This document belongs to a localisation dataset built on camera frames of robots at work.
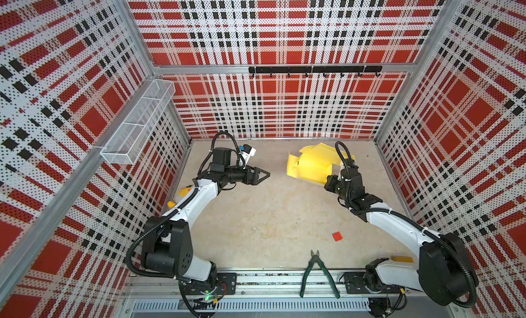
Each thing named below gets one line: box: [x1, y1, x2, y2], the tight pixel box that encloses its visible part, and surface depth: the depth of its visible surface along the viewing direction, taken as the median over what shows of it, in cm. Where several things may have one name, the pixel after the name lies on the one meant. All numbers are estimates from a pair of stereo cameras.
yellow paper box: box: [286, 142, 356, 186], surface depth 87 cm
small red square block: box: [332, 231, 344, 242], surface depth 88 cm
